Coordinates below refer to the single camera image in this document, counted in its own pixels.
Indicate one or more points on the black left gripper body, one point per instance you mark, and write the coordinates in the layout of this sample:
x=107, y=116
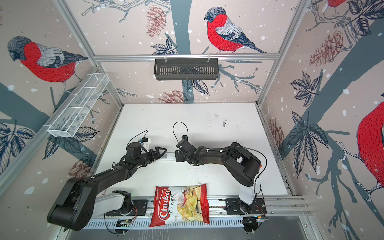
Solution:
x=151, y=156

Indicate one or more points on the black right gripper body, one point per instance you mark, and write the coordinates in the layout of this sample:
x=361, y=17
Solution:
x=182, y=155

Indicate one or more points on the white remote control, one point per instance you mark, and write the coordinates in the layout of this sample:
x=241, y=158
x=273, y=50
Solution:
x=169, y=157

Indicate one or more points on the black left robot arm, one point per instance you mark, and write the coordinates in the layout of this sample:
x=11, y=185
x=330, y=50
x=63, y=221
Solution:
x=79, y=200

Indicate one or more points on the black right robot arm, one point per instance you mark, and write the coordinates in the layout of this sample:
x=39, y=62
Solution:
x=238, y=160

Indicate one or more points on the red Chuba cassava chips bag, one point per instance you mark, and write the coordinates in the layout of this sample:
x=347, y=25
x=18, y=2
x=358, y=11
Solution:
x=183, y=204

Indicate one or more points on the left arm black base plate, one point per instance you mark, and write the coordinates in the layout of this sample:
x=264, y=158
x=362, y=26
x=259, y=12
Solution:
x=137, y=208

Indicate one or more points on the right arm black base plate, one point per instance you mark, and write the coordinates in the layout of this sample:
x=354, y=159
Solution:
x=238, y=207

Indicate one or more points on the black hanging wire basket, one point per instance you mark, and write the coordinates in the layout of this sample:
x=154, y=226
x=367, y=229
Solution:
x=186, y=69

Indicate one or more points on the white mesh wire basket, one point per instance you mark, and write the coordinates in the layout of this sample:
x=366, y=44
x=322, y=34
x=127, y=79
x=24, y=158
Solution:
x=75, y=112

